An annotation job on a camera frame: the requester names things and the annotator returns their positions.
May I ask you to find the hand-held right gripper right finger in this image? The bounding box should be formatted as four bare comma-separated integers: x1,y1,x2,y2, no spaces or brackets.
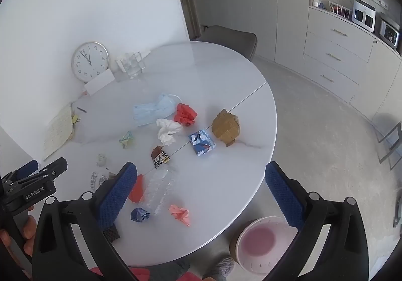
261,162,369,281

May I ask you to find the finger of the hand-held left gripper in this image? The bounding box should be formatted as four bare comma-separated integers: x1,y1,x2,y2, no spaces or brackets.
12,157,68,190
1,160,39,185

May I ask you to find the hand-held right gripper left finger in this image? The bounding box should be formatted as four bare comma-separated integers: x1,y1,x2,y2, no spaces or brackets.
31,162,138,281

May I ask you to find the navy blue paper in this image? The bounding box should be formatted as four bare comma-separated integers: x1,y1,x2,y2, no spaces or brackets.
131,207,151,224

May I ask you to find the pink lined waste bin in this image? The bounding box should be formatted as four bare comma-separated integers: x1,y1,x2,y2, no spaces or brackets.
229,216,299,274

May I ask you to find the brown yellow snack wrapper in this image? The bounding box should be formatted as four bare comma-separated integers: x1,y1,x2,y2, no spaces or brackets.
151,145,171,169

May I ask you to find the person's left hand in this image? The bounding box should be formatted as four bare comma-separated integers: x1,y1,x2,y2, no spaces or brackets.
0,215,37,258

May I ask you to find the flat red paper piece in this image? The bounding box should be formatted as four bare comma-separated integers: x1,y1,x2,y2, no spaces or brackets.
128,174,145,204

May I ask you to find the silver blister pack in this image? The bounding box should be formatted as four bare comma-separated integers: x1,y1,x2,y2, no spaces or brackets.
89,171,106,191

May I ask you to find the cream notebook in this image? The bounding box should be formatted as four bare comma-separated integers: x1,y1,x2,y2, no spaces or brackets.
42,105,75,161

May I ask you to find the clear plastic bottle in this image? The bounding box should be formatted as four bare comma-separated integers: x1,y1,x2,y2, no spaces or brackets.
140,166,177,215

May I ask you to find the dark patterned wrapper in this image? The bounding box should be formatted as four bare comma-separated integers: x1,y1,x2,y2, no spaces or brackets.
105,225,122,243

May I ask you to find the green yellow crumpled paper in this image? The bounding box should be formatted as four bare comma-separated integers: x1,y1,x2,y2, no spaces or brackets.
119,131,134,149

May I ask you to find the pink crumpled paper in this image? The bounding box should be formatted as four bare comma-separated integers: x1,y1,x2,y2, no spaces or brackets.
169,204,191,227

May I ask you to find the white crumpled tissue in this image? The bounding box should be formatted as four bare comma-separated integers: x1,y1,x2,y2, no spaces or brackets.
156,118,183,146

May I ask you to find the blue face mask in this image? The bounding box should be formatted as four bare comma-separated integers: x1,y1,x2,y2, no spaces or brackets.
133,93,183,126

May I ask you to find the crushed brown cardboard box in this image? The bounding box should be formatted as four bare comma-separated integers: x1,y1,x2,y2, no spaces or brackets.
211,109,241,147

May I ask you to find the white folded card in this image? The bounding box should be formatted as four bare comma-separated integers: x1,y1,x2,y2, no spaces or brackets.
84,68,115,95

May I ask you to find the grey fuzzy slipper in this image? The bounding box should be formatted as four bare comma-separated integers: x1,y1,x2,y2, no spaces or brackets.
204,256,235,281

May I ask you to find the blue printed carton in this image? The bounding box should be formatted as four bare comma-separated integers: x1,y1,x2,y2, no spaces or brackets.
188,129,217,158

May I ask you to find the red crumpled paper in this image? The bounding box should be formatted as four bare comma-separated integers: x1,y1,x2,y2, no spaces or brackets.
174,103,198,127

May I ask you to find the clear glass pitcher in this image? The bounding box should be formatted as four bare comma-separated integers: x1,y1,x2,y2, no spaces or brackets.
122,52,147,79

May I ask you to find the beige drawer cabinet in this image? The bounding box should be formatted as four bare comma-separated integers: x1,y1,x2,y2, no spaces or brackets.
303,6,402,118

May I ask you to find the grey upholstered chair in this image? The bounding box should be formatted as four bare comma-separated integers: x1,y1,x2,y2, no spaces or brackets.
201,25,258,61

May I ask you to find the beige tall cabinet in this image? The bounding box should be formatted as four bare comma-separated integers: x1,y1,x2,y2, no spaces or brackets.
190,0,310,64

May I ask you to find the small silver oven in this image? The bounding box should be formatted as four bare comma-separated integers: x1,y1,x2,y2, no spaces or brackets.
380,19,401,49

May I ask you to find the white countertop appliance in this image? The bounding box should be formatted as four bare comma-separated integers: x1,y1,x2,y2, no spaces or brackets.
352,0,376,33

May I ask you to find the white round wall clock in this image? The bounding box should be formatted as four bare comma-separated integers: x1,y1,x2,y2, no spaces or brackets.
72,41,109,83

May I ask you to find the metal frame chair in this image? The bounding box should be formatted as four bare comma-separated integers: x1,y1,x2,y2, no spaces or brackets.
374,121,402,170

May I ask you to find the wire dish rack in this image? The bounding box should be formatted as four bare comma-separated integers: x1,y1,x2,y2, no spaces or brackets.
328,1,352,20

